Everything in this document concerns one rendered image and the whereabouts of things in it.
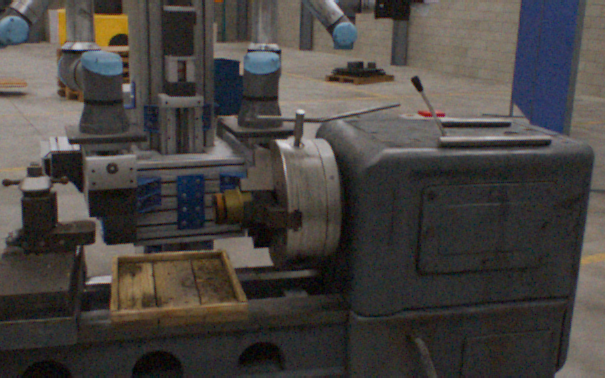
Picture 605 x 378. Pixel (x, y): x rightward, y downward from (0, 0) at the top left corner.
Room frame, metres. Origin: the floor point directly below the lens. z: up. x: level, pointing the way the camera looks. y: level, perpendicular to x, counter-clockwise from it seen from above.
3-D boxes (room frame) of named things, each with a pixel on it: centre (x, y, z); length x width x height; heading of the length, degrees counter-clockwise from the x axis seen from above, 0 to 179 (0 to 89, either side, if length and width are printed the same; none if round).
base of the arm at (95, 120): (2.13, 0.60, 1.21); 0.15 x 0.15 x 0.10
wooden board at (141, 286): (1.60, 0.30, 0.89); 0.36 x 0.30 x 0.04; 14
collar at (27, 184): (1.61, 0.62, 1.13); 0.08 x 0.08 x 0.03
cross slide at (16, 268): (1.54, 0.61, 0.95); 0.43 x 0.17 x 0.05; 14
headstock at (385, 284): (1.79, -0.37, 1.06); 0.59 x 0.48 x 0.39; 104
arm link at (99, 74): (2.13, 0.61, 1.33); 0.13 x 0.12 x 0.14; 42
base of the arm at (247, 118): (2.30, 0.14, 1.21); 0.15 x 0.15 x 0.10
